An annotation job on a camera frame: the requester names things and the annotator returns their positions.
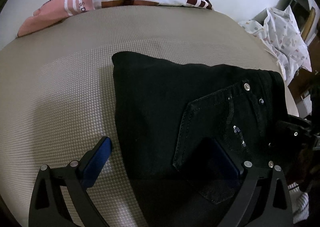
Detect black denim pants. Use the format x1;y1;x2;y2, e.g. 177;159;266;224
111;51;313;227

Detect beige textured mattress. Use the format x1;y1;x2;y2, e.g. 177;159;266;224
0;4;299;227

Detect grey shelf unit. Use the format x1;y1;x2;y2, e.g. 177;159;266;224
276;0;319;46

